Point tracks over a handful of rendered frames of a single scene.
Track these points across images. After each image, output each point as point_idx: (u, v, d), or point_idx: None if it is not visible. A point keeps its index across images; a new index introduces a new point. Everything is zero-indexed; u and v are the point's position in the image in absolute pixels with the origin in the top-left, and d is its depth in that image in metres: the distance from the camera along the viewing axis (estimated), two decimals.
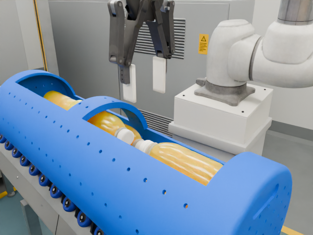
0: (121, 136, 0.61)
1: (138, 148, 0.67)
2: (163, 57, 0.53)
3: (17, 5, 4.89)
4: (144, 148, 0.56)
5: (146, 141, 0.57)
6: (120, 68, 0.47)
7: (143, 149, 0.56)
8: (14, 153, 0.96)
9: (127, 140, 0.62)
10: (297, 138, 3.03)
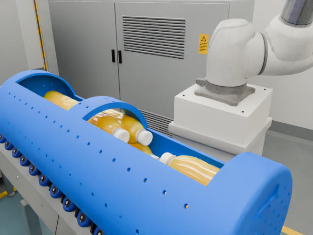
0: None
1: (142, 135, 0.69)
2: None
3: (17, 5, 4.89)
4: None
5: None
6: None
7: None
8: (14, 153, 0.96)
9: (123, 139, 0.66)
10: (297, 138, 3.03)
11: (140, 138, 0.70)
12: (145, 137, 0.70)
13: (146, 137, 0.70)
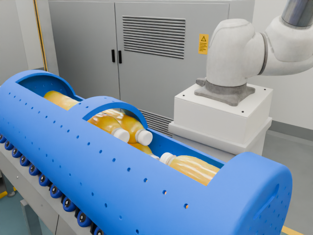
0: None
1: (142, 135, 0.69)
2: None
3: (17, 5, 4.89)
4: None
5: None
6: None
7: None
8: (14, 153, 0.96)
9: (123, 139, 0.66)
10: (297, 138, 3.03)
11: (140, 138, 0.70)
12: (145, 137, 0.70)
13: (146, 137, 0.70)
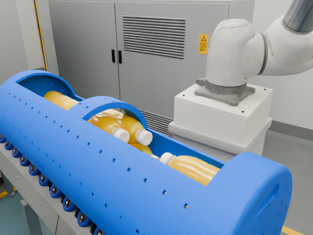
0: None
1: (142, 135, 0.69)
2: None
3: (17, 5, 4.89)
4: None
5: None
6: None
7: None
8: (14, 153, 0.96)
9: (123, 139, 0.66)
10: (297, 138, 3.03)
11: (140, 138, 0.70)
12: (145, 137, 0.70)
13: (146, 137, 0.70)
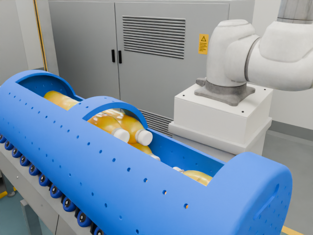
0: None
1: (142, 135, 0.69)
2: None
3: (17, 5, 4.89)
4: None
5: None
6: None
7: None
8: (14, 153, 0.96)
9: (123, 139, 0.66)
10: (297, 138, 3.03)
11: (140, 138, 0.70)
12: (145, 137, 0.70)
13: (146, 137, 0.70)
